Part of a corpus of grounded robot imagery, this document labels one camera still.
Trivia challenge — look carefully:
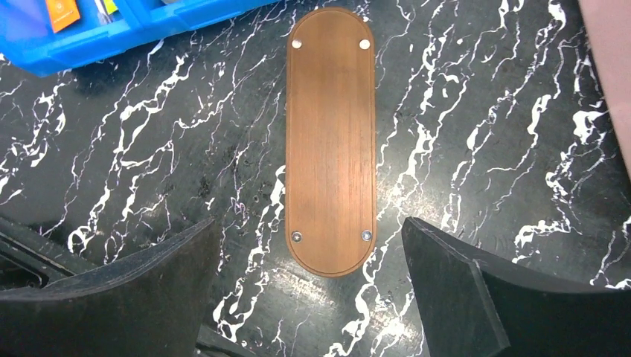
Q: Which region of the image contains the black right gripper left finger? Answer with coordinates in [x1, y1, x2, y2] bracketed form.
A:
[1, 219, 221, 356]

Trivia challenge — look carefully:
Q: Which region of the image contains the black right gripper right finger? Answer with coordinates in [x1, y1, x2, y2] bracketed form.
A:
[401, 217, 630, 356]

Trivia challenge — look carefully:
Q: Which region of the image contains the blue three-compartment bin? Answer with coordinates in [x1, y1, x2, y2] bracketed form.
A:
[1, 1, 266, 77]

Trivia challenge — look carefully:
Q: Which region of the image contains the oval wooden tray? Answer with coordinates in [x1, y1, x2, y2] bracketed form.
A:
[285, 7, 377, 277]

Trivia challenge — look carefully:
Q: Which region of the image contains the yellow-green toothpaste tube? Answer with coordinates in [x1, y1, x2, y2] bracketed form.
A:
[102, 0, 118, 15]

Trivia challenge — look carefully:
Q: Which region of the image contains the orange toothpaste tube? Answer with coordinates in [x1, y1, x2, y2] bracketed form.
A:
[45, 0, 81, 33]

